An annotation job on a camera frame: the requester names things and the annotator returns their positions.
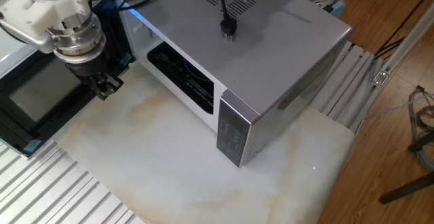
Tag grey cable bundle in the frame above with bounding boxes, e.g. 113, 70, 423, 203
408, 86, 434, 172

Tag microwave door with handle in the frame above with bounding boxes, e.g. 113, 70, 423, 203
0, 0, 135, 160

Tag dark furniture leg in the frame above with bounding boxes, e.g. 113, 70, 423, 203
378, 171, 434, 205
408, 130, 434, 153

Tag aluminium frame profile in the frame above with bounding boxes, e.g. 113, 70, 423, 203
372, 3, 434, 88

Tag light blue base pad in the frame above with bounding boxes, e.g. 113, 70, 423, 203
327, 0, 347, 18

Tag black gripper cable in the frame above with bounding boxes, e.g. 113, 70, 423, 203
0, 0, 166, 44

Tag silver microwave oven body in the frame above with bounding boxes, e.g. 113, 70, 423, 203
108, 0, 353, 168

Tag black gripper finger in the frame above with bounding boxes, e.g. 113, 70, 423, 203
86, 75, 108, 101
98, 73, 124, 98

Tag white wrist adapter block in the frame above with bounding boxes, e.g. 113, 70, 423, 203
0, 0, 92, 45

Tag silver vented wrist box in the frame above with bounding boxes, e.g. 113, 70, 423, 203
0, 18, 57, 54

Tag white floor cable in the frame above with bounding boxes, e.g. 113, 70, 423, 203
364, 93, 434, 122

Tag black microwave power cord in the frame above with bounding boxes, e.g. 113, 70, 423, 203
218, 0, 238, 43

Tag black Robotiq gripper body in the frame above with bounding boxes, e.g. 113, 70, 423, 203
64, 48, 112, 80

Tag white marble pattern mat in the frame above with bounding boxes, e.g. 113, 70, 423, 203
0, 0, 355, 224

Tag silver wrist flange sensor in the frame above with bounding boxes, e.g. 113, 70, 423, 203
47, 12, 106, 64

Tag black floor cables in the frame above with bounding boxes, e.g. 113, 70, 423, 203
374, 0, 434, 58

